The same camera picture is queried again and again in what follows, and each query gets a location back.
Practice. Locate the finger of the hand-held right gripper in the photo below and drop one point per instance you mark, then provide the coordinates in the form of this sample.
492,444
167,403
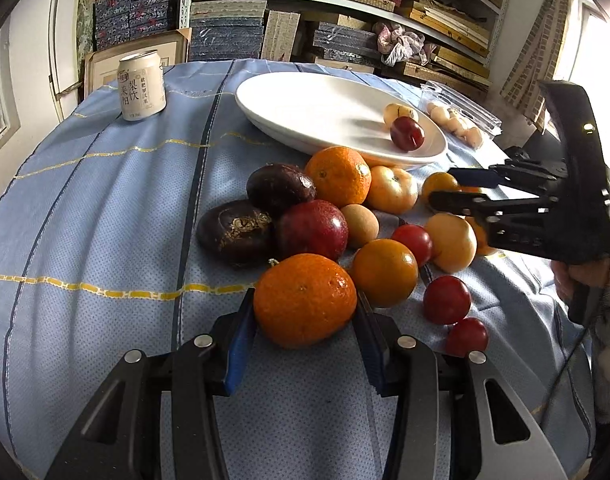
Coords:
472,176
455,202

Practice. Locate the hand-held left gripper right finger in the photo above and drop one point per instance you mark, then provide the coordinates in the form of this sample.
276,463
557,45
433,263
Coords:
372,355

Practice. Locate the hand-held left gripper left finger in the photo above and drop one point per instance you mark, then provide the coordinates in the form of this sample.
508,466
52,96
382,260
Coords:
240,345

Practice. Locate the small yellow tomato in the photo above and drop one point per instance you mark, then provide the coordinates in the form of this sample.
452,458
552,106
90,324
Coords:
437,182

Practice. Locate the small orange mandarin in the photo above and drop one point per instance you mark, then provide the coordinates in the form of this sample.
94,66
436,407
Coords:
305,300

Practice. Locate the orange round tomato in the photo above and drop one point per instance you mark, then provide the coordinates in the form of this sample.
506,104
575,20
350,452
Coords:
385,272

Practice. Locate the red cherry tomato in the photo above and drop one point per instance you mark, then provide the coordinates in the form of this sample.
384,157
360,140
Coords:
466,337
446,300
412,242

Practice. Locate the wrinkled dark passion fruit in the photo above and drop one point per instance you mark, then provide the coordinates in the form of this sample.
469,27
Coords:
232,235

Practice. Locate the large red apple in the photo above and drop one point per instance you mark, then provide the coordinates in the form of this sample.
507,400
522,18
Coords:
312,230

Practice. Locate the white oval plate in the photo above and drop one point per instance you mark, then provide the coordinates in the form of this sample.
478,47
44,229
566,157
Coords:
310,105

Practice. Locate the person's right hand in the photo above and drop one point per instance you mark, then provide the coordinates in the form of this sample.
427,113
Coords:
605,272

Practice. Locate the pale orange round fruit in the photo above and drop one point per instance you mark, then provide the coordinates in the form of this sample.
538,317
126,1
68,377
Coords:
450,242

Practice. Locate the pile of pale longans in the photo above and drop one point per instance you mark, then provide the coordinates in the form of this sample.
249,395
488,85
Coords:
455,122

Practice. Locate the pale orange persimmon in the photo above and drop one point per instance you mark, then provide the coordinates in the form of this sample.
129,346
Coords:
391,188

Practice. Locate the clear plastic box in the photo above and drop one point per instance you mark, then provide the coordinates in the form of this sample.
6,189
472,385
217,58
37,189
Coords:
465,102

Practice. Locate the dark red plum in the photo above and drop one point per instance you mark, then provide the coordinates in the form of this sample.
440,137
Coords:
406,133

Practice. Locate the tan longan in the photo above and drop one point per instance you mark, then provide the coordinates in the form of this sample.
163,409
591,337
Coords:
359,225

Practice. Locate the pale striped fruit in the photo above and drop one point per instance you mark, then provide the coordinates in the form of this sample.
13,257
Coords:
396,111

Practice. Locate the large orange mandarin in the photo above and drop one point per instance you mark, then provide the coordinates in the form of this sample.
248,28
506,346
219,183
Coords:
337,175

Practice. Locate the woven brown curtain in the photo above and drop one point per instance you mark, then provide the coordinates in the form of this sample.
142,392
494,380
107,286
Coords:
540,45

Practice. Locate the bright window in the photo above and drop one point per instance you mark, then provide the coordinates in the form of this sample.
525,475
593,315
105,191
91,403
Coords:
597,50

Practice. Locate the pink cloth on shelf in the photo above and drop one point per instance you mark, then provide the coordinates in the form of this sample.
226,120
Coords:
402,42

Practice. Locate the stack of yellow wooden boxes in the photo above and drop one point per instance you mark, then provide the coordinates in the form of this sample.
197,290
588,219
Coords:
450,25

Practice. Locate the smooth dark passion fruit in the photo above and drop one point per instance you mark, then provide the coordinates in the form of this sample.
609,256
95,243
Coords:
277,187

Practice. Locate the stack of dark blue boxes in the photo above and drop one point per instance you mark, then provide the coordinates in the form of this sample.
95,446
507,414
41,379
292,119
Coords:
345,40

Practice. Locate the upright tan box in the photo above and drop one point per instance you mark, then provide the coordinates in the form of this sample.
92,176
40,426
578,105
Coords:
281,35

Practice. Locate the white drink can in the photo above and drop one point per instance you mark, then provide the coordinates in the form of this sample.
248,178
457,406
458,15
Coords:
140,90

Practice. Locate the stack of grey blue boxes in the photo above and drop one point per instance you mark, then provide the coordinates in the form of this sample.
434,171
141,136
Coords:
225,35

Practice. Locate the cardboard framed board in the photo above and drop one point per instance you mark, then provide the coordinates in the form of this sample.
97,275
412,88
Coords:
102,67

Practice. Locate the white metal shelf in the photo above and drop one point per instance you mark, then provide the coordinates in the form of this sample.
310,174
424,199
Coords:
185,10

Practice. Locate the stack of blue floral boxes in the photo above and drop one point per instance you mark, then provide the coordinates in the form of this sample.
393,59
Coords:
135,15

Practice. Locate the green marbled board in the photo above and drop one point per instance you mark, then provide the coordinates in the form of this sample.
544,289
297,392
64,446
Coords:
87,20

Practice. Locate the white window frame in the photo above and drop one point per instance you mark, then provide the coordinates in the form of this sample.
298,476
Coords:
0,125

